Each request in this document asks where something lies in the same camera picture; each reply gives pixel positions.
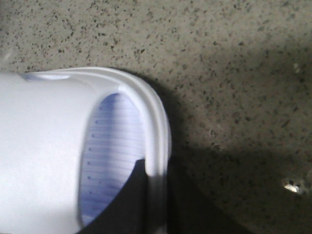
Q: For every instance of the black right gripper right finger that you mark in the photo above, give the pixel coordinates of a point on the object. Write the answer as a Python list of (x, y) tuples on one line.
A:
[(189, 211)]

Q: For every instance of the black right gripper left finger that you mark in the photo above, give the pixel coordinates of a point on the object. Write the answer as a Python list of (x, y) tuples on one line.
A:
[(126, 213)]

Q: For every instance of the light blue slipper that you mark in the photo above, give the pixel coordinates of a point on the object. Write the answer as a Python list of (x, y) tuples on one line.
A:
[(70, 140)]

